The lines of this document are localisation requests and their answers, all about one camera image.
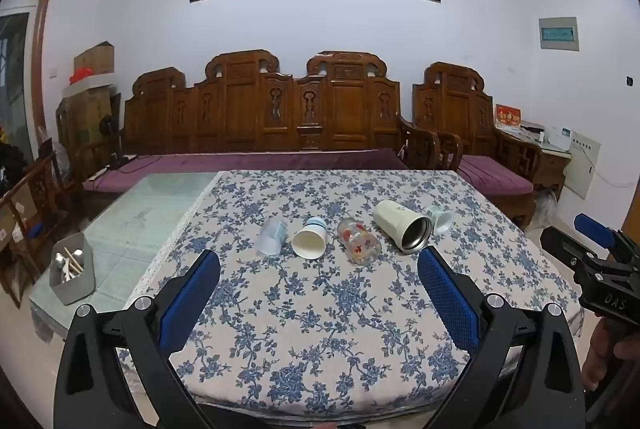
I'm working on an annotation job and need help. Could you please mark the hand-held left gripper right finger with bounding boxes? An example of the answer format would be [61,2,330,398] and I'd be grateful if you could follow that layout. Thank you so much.
[417,246,587,429]

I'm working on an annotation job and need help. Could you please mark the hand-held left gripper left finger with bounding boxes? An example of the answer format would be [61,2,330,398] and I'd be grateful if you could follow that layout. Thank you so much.
[54,250,221,429]

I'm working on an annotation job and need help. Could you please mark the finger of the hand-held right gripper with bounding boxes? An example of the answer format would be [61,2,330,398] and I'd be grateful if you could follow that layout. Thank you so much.
[574,213,640,261]
[541,226,608,277]

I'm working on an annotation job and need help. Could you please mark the small clear green-print cup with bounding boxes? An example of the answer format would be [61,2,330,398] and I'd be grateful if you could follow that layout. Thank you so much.
[425,205,455,237]

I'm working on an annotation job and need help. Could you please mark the cream steel thermos cup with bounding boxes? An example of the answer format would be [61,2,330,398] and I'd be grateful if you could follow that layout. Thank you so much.
[375,200,433,254]

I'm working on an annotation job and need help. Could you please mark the clear plastic cup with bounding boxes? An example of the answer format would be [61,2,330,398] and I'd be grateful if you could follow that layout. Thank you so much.
[256,215,288,257]

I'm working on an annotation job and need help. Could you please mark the red flower print glass cup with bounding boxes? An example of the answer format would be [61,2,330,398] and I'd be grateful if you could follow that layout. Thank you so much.
[337,218,382,266]

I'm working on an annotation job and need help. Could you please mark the white paper cup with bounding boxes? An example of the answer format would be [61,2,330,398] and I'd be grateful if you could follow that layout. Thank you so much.
[291,216,328,259]

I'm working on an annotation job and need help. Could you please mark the person's right hand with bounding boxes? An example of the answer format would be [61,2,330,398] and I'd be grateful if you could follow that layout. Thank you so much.
[581,320,621,392]

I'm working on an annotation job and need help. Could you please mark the white metal electrical panel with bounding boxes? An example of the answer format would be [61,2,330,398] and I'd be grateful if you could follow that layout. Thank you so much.
[567,131,601,200]

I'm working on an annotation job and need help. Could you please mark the wooden side table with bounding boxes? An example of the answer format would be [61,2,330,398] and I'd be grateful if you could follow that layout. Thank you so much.
[495,124,572,204]

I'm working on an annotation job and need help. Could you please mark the white box device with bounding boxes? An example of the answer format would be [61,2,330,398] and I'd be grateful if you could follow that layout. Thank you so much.
[547,126,573,150]

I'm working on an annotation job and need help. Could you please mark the short purple seat cushion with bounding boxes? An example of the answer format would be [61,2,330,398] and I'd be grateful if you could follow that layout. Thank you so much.
[457,155,535,196]

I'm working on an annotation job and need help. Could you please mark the grey utensil container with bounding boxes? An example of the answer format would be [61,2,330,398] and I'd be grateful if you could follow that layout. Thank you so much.
[49,232,97,306]

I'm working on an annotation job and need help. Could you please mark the wooden chopsticks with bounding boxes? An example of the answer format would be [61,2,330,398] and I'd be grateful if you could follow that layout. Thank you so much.
[63,247,85,281]

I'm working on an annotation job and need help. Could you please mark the blue floral tablecloth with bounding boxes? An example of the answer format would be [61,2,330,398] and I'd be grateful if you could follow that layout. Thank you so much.
[116,169,586,420]

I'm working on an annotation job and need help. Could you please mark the red card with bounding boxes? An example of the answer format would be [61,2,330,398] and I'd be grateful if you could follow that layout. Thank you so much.
[495,104,522,127]

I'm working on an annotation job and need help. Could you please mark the long purple seat cushion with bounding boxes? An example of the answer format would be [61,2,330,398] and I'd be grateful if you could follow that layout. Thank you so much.
[82,148,411,194]

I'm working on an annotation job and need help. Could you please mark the black standing fan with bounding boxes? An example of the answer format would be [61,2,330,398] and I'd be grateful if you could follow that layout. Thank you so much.
[97,114,137,172]

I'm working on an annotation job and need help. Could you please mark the carved wooden armchair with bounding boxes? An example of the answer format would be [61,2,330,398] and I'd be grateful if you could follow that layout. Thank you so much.
[399,62,544,230]

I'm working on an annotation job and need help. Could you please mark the wooden side chair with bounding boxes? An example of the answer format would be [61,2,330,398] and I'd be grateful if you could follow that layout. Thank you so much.
[0,151,72,310]

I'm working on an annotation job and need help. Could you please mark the carved wooden sofa bench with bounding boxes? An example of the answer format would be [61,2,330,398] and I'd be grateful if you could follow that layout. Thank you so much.
[82,50,417,215]

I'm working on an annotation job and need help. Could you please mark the large cardboard box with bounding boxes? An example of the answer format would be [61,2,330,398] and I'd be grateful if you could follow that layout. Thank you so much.
[57,85,122,162]

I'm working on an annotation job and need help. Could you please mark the small cardboard box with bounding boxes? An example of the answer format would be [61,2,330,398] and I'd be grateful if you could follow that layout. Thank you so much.
[73,41,116,77]

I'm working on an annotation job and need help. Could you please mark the wall breaker box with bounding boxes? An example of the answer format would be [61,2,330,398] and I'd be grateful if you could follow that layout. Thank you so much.
[538,16,579,52]

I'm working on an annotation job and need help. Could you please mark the wooden door frame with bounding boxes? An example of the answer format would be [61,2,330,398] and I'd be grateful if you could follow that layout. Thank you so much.
[30,0,63,147]

